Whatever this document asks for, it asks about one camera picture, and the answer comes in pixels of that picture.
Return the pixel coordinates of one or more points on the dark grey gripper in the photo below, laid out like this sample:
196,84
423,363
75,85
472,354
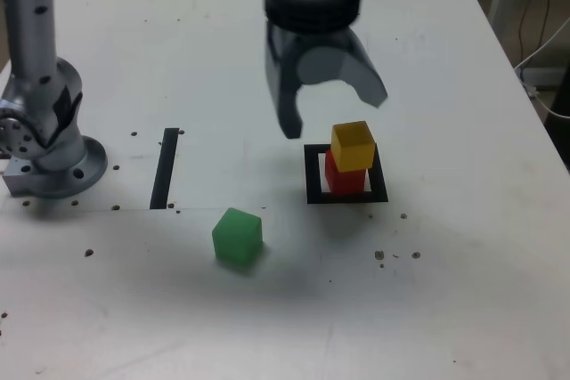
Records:
307,42

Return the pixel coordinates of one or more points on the black tape square outline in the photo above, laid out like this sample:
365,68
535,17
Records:
311,175

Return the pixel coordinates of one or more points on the yellow cube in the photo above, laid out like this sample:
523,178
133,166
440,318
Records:
354,151

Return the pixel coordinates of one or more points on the red cube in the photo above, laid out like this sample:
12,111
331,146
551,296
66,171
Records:
347,182

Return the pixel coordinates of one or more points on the black tape strip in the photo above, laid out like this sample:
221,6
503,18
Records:
162,171

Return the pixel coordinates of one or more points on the green cube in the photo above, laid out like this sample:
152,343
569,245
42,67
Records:
236,242

